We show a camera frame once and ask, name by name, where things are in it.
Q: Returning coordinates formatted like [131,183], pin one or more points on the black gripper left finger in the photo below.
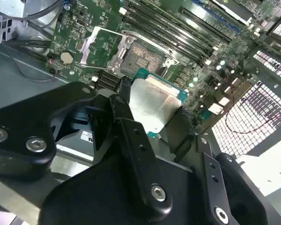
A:
[25,112]

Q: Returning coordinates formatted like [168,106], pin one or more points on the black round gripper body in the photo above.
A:
[103,199]

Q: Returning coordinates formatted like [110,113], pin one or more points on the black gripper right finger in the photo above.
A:
[182,140]

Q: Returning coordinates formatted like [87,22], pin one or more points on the silver CPU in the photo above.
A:
[152,103]

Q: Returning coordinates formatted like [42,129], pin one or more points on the metal socket cover frame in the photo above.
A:
[86,48]

